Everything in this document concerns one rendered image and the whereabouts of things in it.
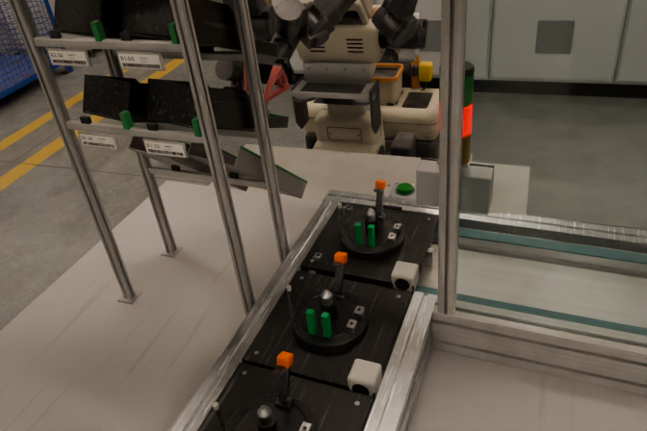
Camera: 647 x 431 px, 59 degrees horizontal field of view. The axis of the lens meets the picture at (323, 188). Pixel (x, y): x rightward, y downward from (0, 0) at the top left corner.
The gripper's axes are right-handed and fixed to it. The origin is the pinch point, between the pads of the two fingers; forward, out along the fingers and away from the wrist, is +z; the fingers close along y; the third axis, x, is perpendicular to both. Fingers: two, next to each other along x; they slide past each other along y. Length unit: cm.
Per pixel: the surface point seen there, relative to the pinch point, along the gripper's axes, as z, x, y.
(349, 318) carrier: 38, 9, 34
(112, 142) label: 25.6, -14.9, -12.6
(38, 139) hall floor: -70, 188, -291
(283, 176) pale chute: 10.2, 13.8, 6.7
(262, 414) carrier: 59, -7, 31
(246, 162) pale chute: 15.5, 0.7, 5.0
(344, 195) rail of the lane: 3.3, 30.3, 15.1
